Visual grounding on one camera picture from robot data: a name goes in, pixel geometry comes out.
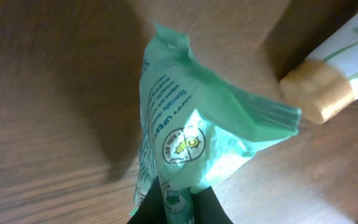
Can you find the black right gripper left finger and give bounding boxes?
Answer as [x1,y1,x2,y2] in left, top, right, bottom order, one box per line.
[127,177,167,224]

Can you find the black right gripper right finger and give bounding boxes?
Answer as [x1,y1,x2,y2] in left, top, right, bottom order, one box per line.
[191,187,233,224]

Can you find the white conditioner tube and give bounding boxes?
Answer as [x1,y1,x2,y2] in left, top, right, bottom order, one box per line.
[280,13,358,124]

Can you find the teal wet wipes pack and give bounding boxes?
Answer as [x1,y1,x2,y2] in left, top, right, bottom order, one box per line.
[131,23,301,223]

